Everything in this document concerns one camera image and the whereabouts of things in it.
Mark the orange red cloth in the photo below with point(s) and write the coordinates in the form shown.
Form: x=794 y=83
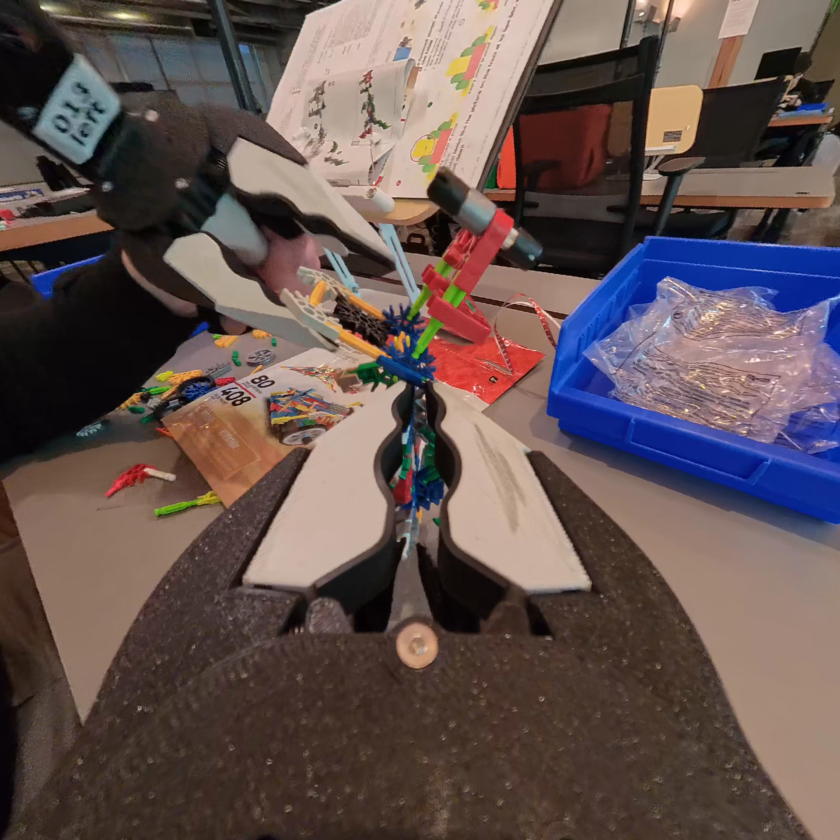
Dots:
x=564 y=148

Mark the long grey desk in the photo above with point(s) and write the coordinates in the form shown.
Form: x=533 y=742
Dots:
x=722 y=190

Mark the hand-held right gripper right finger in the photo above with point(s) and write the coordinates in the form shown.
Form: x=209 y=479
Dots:
x=505 y=518

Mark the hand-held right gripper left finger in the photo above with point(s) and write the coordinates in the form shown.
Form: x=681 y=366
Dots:
x=321 y=518

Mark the white paper sign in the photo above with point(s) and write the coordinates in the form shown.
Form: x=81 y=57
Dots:
x=740 y=18

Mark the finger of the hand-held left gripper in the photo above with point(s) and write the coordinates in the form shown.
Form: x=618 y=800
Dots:
x=289 y=180
x=223 y=275

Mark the orange plastic rod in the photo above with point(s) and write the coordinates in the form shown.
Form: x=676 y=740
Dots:
x=367 y=307
x=361 y=344

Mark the person's left hand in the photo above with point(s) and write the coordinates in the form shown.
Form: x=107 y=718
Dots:
x=292 y=266

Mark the colourful construction toy model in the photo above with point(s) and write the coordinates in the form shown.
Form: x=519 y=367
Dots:
x=489 y=236

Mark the red white tear strip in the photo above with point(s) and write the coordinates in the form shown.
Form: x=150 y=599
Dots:
x=550 y=330

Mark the open instruction booklet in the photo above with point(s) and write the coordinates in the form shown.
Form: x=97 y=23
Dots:
x=341 y=118

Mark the blue storage bin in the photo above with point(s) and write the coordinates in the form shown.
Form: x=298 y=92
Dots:
x=656 y=446

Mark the white instruction sheet board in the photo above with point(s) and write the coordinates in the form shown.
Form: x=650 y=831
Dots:
x=459 y=98

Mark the black snowflake connector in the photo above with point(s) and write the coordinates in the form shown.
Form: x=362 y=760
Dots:
x=361 y=321

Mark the grey fan connector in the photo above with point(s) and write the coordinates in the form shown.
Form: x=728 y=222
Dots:
x=308 y=308

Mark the lime green rod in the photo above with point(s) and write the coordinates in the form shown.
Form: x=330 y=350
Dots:
x=184 y=506

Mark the clear plastic bag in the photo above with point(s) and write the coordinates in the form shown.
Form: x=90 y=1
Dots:
x=709 y=367

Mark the blue snowflake connector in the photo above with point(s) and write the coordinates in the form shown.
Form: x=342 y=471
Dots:
x=195 y=391

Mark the grey wheel hub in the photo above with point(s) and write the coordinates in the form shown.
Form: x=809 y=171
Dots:
x=261 y=358

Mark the tan back office chair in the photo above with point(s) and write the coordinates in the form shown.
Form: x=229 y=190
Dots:
x=676 y=118

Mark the grey snowflake connector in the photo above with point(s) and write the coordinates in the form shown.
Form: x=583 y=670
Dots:
x=92 y=428

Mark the white short rod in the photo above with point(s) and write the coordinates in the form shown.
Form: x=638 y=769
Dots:
x=163 y=476

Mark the printed toy packaging bag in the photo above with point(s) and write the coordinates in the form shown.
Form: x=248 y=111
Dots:
x=216 y=446

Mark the black mesh office chair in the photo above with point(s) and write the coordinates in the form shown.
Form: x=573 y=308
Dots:
x=590 y=72

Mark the yellow fan connector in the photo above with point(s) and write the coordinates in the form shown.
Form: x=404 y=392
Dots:
x=226 y=340
x=133 y=401
x=186 y=377

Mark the black rubber tire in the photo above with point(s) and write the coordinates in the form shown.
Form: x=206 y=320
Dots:
x=161 y=403

